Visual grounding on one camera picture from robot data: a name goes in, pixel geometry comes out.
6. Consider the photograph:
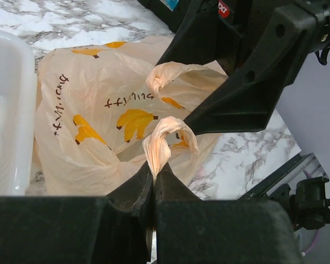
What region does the black mounting rail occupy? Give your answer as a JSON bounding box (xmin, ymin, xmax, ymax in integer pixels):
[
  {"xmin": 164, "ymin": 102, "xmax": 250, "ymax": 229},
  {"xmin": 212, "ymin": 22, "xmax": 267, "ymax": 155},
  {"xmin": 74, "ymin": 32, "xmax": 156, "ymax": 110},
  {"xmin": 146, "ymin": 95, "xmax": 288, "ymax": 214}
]
[{"xmin": 239, "ymin": 153, "xmax": 328, "ymax": 200}]

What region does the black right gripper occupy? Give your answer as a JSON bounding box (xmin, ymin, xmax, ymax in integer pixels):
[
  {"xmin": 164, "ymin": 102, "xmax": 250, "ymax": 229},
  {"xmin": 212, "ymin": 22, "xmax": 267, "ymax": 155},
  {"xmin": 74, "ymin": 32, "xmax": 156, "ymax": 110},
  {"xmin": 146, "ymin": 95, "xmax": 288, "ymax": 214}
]
[{"xmin": 250, "ymin": 1, "xmax": 330, "ymax": 65}]

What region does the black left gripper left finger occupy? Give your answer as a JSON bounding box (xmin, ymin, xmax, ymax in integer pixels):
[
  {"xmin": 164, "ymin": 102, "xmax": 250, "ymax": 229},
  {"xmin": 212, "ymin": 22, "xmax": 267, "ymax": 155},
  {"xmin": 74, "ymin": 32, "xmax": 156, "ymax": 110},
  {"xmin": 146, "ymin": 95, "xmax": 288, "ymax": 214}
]
[{"xmin": 0, "ymin": 164, "xmax": 153, "ymax": 263}]

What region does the white perforated plastic basket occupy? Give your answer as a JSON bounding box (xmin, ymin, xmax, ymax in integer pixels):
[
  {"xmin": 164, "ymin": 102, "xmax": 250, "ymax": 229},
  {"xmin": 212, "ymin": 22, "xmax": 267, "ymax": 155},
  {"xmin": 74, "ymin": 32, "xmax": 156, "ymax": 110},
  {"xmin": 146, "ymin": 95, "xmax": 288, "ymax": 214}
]
[{"xmin": 0, "ymin": 30, "xmax": 37, "ymax": 196}]

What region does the black toolbox with blue latches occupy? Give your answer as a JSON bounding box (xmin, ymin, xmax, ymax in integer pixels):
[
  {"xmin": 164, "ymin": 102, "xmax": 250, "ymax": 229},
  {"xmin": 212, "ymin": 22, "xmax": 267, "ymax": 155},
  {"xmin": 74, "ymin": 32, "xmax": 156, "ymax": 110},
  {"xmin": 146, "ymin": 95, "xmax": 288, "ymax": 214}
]
[{"xmin": 138, "ymin": 0, "xmax": 253, "ymax": 32}]

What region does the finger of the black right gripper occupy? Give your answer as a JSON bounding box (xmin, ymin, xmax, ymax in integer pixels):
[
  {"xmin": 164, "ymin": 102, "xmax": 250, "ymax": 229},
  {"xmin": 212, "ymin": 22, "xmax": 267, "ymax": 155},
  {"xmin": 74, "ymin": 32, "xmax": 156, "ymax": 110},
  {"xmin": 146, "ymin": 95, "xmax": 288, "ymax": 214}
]
[
  {"xmin": 183, "ymin": 2, "xmax": 317, "ymax": 136},
  {"xmin": 157, "ymin": 1, "xmax": 250, "ymax": 74}
]

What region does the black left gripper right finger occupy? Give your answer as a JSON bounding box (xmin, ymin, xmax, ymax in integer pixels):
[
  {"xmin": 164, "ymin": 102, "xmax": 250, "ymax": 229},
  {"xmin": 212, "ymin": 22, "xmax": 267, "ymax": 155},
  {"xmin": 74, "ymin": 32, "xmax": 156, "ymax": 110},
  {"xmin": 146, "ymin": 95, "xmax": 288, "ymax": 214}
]
[{"xmin": 155, "ymin": 165, "xmax": 303, "ymax": 263}]

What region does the peach banana-print plastic bag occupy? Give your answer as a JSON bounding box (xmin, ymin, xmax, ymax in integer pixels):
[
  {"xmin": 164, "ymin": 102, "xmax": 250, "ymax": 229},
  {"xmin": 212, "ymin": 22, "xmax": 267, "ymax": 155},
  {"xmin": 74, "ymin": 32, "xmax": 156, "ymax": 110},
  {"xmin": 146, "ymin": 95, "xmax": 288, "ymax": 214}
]
[{"xmin": 35, "ymin": 36, "xmax": 228, "ymax": 196}]

